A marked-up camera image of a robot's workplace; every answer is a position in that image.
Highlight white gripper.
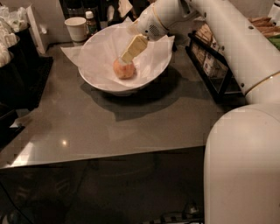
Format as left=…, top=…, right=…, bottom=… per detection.
left=121, top=0, right=193, bottom=64

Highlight orange-red apple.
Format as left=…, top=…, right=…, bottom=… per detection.
left=113, top=59, right=136, bottom=80

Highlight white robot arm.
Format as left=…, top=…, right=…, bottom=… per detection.
left=131, top=0, right=280, bottom=224

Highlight large white bowl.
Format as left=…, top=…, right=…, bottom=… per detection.
left=77, top=22, right=173, bottom=97

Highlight white paper liner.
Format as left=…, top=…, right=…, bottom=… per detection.
left=60, top=17, right=175, bottom=92

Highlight small brown glass bottle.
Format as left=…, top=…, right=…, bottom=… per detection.
left=85, top=10, right=97, bottom=36

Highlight white paper cup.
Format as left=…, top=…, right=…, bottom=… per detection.
left=65, top=17, right=88, bottom=42

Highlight sugar packets in rack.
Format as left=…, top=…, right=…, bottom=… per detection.
left=191, top=17, right=280, bottom=79

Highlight black napkin organizer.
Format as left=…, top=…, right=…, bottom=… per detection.
left=0, top=25, right=53, bottom=110

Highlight white napkins stack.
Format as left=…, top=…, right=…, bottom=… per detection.
left=0, top=5, right=28, bottom=67

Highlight black wire condiment rack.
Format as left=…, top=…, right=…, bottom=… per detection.
left=185, top=31, right=244, bottom=102

